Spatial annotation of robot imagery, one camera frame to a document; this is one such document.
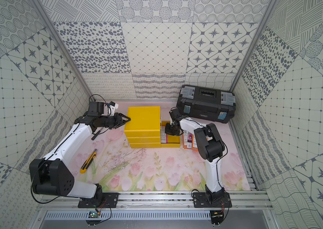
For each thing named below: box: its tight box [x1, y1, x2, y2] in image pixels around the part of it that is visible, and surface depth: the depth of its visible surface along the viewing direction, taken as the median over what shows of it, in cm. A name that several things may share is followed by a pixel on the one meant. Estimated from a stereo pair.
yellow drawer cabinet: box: [124, 105, 162, 149], surface depth 84 cm
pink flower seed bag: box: [187, 132, 193, 149], surface depth 98 cm
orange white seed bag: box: [191, 134, 199, 152], surface depth 95 cm
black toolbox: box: [176, 84, 237, 124], surface depth 101 cm
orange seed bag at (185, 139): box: [182, 129, 188, 149], surface depth 98 cm
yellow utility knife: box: [80, 148, 97, 174], surface depth 90 cm
